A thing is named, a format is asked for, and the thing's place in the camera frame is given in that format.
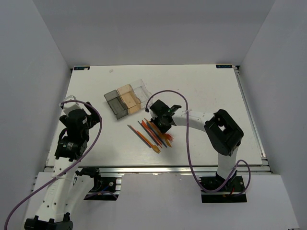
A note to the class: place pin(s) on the clear transparent container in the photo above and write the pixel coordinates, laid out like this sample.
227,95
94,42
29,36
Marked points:
141,92

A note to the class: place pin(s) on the blue plastic knife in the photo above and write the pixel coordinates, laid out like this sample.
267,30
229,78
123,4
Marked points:
150,127

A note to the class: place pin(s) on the aluminium right rail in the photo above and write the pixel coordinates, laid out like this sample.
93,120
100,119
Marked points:
264,158

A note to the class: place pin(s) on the orange transparent container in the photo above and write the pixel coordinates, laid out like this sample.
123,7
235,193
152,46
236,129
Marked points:
129,98

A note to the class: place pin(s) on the grey transparent container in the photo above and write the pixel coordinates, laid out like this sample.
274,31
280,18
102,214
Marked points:
116,104

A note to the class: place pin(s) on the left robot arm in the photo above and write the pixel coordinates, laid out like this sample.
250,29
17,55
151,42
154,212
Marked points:
68,186

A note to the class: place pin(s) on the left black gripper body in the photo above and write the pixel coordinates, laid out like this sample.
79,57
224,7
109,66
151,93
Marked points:
92,119

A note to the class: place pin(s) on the aluminium rail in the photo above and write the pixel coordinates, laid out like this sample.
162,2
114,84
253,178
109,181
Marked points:
209,169
264,158

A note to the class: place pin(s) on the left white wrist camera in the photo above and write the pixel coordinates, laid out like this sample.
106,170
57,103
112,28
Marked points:
68,107

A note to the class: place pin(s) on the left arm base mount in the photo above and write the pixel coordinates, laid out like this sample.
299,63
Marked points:
104,188

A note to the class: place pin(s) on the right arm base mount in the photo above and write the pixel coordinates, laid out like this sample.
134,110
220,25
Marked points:
232,192

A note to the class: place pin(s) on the red plastic fork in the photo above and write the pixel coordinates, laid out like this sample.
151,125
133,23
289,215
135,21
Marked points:
163,136

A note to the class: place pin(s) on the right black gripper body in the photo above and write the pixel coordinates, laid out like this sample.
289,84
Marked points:
160,125

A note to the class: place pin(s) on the left blue table label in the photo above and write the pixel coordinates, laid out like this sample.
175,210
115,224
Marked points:
76,68

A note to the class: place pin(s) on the red chopstick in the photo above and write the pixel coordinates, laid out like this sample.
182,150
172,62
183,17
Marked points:
145,138

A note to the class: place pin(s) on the orange yellow fork bottom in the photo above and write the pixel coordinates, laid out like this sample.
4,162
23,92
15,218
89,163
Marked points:
154,147

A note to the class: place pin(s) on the orange plastic knife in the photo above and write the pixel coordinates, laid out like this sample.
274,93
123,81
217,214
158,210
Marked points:
169,142

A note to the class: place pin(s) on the aluminium front rail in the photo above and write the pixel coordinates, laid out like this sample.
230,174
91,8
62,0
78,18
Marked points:
209,169

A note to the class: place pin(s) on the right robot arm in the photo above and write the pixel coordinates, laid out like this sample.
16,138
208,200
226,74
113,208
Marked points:
223,132

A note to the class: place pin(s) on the red plastic knife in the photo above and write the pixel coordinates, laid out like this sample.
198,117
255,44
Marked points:
152,133

